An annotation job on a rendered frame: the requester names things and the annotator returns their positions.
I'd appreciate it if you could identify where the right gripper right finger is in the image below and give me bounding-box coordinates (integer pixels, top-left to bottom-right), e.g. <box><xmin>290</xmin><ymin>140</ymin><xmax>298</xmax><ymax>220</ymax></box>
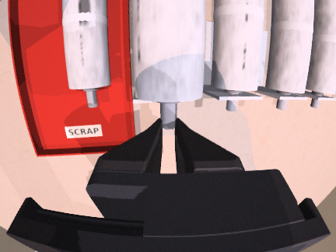
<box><xmin>174</xmin><ymin>118</ymin><xmax>245</xmax><ymax>173</ymax></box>

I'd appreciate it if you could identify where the red scrap tray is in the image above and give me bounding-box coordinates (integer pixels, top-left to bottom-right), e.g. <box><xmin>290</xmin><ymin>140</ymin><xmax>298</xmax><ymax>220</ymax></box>
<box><xmin>8</xmin><ymin>0</ymin><xmax>135</xmax><ymax>156</ymax></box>

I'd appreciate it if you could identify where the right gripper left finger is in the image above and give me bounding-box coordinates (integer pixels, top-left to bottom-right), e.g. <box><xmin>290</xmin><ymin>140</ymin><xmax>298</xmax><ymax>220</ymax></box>
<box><xmin>93</xmin><ymin>118</ymin><xmax>163</xmax><ymax>173</ymax></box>

